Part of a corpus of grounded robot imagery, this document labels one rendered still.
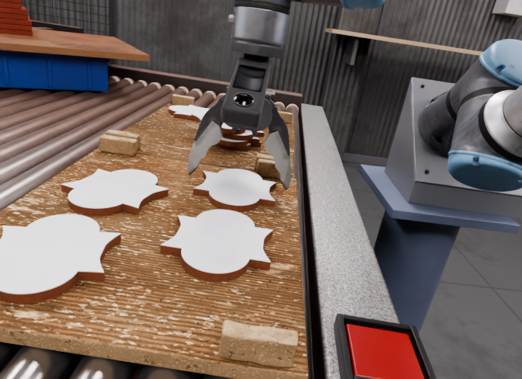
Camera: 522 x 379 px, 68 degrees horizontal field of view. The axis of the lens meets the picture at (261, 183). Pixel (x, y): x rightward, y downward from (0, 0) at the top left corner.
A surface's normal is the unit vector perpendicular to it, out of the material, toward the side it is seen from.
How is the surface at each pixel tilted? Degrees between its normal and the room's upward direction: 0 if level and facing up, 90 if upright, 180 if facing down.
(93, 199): 0
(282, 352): 90
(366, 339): 0
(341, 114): 90
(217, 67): 90
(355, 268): 0
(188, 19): 90
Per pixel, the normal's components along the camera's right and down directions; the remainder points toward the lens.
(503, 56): 0.13, -0.48
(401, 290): -0.37, 0.31
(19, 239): 0.14, -0.91
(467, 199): -0.03, 0.38
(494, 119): -0.64, -0.29
